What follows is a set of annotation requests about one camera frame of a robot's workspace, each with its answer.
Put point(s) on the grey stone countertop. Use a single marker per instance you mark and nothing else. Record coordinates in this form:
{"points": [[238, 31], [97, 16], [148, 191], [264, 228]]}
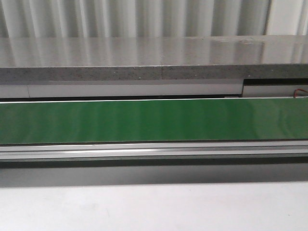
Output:
{"points": [[116, 59]]}

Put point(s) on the green conveyor belt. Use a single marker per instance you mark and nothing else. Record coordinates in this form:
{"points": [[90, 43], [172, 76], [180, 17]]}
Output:
{"points": [[154, 120]]}

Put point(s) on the white pleated curtain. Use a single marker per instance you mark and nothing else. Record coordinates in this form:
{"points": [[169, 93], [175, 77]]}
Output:
{"points": [[151, 18]]}

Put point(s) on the aluminium conveyor frame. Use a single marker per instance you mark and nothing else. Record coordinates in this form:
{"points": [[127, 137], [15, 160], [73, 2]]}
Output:
{"points": [[152, 153]]}

